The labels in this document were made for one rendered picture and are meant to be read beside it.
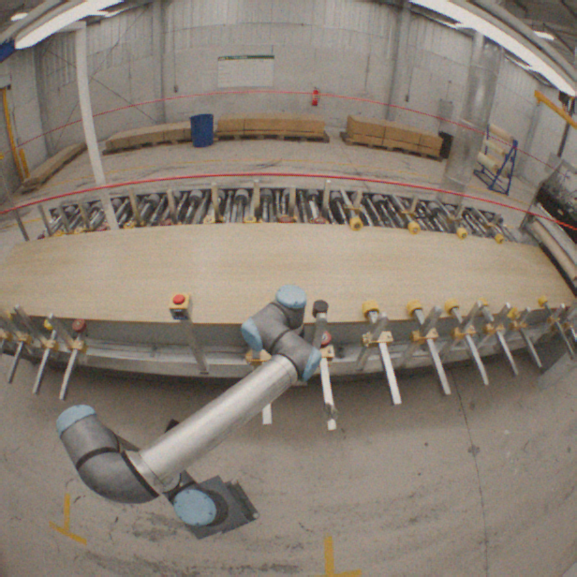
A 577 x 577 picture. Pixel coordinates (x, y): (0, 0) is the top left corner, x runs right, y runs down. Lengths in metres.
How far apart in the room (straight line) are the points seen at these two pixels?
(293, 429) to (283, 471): 0.32
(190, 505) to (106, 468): 0.58
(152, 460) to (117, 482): 0.09
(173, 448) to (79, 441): 0.20
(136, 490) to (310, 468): 1.54
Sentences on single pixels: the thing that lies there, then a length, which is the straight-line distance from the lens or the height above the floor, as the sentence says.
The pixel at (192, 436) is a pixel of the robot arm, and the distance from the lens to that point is 0.59.
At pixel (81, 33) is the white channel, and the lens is 1.98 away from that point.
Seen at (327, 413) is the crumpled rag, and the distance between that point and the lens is 1.16.
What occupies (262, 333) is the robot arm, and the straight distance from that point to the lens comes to 0.77.
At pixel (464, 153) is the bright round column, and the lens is 4.74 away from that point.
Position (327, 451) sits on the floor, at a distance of 2.02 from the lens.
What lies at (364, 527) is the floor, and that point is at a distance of 2.06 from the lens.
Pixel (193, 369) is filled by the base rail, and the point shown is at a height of 0.70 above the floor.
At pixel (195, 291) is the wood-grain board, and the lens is 1.48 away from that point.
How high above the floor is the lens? 1.95
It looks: 46 degrees down
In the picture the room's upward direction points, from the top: 5 degrees clockwise
